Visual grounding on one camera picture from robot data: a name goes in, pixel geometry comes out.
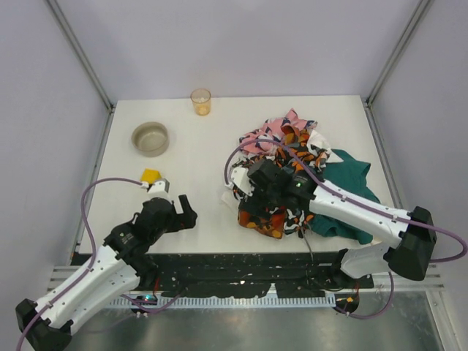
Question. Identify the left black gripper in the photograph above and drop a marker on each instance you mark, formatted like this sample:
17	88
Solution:
179	216

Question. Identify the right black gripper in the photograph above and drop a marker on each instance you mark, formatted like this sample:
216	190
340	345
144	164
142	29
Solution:
250	206

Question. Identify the black orange grey camo cloth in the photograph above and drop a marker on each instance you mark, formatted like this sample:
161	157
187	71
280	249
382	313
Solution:
297	157

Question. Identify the white printed cloth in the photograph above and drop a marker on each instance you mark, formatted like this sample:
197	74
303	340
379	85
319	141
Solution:
315	139

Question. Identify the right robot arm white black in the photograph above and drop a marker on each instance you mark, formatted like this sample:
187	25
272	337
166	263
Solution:
406	238

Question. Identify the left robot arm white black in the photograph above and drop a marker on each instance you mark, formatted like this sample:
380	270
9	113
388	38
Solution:
119	265

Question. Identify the orange brown camo cloth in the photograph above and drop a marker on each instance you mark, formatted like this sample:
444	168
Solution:
271	225

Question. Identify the pink patterned cloth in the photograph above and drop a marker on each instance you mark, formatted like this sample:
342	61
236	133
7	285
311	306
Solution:
275	129

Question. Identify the teal green cloth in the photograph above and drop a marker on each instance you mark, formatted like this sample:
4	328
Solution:
350	175

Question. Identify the yellow cube block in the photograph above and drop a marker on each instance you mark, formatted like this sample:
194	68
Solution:
150	176

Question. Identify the grey ceramic bowl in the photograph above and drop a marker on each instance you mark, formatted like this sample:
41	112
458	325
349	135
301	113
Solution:
150	139

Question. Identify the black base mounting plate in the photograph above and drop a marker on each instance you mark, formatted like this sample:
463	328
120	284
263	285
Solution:
243	275

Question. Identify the orange translucent plastic cup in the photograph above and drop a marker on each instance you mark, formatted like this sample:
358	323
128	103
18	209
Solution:
201	101

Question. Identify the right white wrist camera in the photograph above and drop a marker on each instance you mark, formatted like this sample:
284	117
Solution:
239	177

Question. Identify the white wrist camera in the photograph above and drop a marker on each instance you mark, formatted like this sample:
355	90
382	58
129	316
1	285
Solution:
239	177
160	189

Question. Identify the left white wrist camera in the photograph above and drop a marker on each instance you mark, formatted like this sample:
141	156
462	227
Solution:
160	189

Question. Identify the white slotted cable duct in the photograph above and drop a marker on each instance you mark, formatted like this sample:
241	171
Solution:
267	301

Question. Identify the left aluminium frame post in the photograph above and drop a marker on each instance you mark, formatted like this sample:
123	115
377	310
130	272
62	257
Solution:
76	47

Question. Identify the aluminium frame post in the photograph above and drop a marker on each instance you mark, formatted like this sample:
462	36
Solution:
76	47
403	42

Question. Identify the right aluminium frame post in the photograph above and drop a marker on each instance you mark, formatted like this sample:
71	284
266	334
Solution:
403	42

